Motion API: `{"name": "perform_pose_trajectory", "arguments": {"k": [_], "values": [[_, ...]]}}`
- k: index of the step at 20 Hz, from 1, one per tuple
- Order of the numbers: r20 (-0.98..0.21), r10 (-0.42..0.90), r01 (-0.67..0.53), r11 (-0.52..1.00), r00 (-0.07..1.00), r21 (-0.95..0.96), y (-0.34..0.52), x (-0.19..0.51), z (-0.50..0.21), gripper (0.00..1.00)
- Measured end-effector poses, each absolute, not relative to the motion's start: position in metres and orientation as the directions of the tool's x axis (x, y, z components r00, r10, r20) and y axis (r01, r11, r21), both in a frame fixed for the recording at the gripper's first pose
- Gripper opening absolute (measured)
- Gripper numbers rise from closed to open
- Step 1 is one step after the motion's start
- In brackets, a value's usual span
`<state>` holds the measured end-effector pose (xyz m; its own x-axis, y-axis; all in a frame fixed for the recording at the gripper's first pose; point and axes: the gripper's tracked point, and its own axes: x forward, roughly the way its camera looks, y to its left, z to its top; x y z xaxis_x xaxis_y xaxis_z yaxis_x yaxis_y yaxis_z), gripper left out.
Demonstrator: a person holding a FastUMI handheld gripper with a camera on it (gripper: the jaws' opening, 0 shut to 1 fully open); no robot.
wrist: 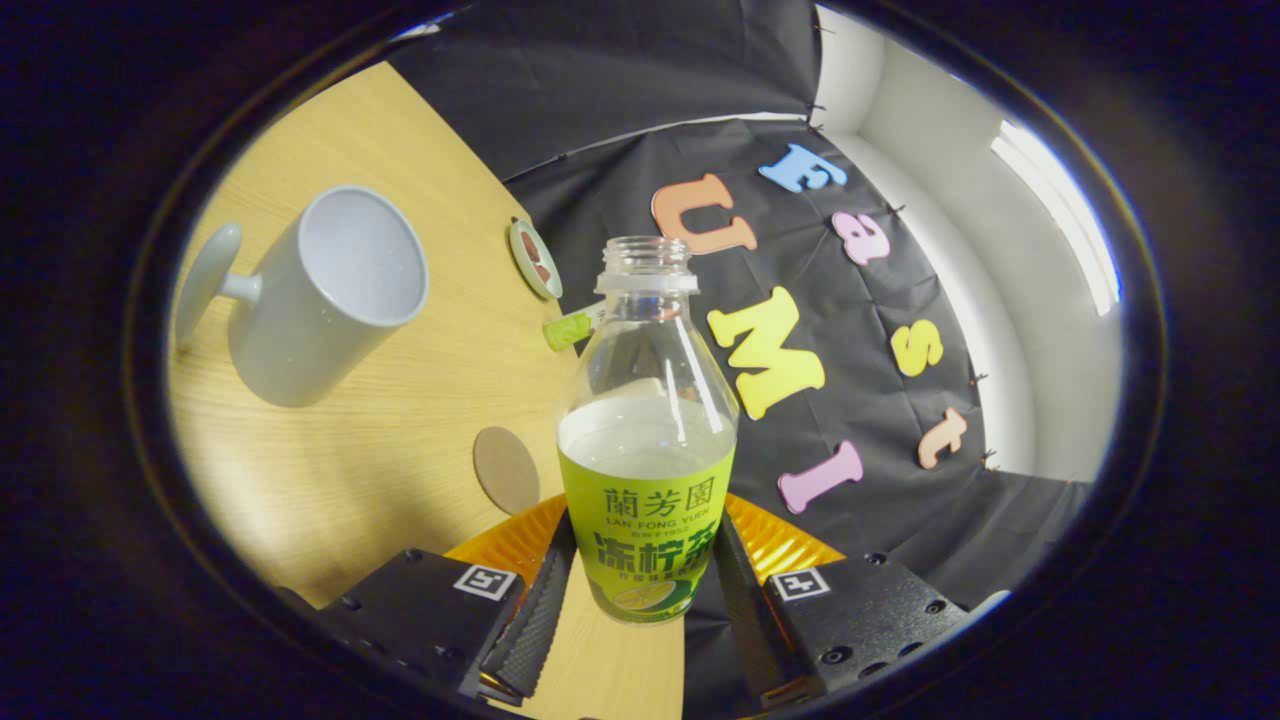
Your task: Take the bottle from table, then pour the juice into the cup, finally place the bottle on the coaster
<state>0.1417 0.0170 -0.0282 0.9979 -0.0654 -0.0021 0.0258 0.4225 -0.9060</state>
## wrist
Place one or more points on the brown food piece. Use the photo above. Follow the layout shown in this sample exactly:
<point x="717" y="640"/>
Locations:
<point x="543" y="270"/>
<point x="530" y="243"/>

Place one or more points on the small white-capped green bottle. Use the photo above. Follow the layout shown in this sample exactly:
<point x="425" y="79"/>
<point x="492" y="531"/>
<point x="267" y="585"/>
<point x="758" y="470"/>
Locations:
<point x="570" y="328"/>

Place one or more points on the ceiling light panel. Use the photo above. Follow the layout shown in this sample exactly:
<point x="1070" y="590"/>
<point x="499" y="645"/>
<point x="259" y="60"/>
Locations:
<point x="1065" y="220"/>

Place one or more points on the clear juice bottle green label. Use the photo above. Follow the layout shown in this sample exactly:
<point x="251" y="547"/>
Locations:
<point x="645" y="520"/>

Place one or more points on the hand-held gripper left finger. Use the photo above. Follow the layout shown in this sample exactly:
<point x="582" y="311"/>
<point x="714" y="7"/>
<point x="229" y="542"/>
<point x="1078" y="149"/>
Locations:
<point x="545" y="610"/>

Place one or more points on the pale grey cup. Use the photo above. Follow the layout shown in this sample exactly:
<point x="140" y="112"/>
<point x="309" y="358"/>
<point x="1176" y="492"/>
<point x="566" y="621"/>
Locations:
<point x="300" y="330"/>

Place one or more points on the pale green plate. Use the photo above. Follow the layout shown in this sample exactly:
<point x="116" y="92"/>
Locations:
<point x="522" y="262"/>

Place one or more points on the round brown coaster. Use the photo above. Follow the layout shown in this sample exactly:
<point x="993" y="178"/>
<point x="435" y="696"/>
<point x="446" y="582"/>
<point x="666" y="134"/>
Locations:
<point x="505" y="470"/>

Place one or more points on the wooden table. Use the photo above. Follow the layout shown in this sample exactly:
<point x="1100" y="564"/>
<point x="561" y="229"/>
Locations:
<point x="400" y="420"/>

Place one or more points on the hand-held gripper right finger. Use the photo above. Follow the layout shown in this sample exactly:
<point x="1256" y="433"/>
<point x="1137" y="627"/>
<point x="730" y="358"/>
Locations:
<point x="740" y="610"/>

